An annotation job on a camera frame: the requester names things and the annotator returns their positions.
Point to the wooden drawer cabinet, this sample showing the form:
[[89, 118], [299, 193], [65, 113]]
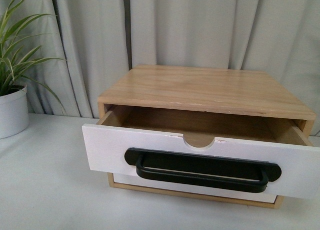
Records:
[[237, 92]]

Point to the grey curtain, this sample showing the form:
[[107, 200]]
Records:
[[95, 42]]

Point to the white drawer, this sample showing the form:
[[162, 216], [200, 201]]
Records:
[[267, 139], [153, 184]]

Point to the black drawer handle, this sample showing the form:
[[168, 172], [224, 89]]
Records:
[[200, 170]]

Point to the green spider plant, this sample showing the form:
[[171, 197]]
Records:
[[14, 63]]

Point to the white plant pot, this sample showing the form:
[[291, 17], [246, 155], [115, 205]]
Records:
[[14, 115]]

